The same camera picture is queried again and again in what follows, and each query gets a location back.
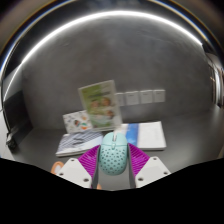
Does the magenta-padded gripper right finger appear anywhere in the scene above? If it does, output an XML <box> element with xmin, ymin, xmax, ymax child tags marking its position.
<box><xmin>127</xmin><ymin>142</ymin><xmax>172</xmax><ymax>189</ymax></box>

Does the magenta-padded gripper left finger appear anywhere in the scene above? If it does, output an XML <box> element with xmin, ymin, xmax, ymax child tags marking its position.
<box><xmin>55</xmin><ymin>144</ymin><xmax>101</xmax><ymax>189</ymax></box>

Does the mint green perforated computer mouse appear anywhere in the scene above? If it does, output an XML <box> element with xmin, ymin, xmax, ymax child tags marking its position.
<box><xmin>98</xmin><ymin>131</ymin><xmax>129</xmax><ymax>176</ymax></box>

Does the grey striped book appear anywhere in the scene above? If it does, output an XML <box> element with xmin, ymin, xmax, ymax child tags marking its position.
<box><xmin>55</xmin><ymin>129</ymin><xmax>104</xmax><ymax>158</ymax></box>

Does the white book with blue band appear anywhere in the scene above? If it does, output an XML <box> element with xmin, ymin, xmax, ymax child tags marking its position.
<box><xmin>119</xmin><ymin>120</ymin><xmax>167</xmax><ymax>152</ymax></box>

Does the white card with colourful stickers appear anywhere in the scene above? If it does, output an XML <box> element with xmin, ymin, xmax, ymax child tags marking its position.
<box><xmin>62</xmin><ymin>109</ymin><xmax>94</xmax><ymax>135</ymax></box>

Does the green food menu sign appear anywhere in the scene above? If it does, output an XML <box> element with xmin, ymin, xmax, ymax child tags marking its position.
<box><xmin>77</xmin><ymin>79</ymin><xmax>122</xmax><ymax>132</ymax></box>

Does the dark framed glass door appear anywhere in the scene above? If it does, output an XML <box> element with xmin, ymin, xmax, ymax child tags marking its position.
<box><xmin>206</xmin><ymin>54</ymin><xmax>224</xmax><ymax>109</ymax></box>

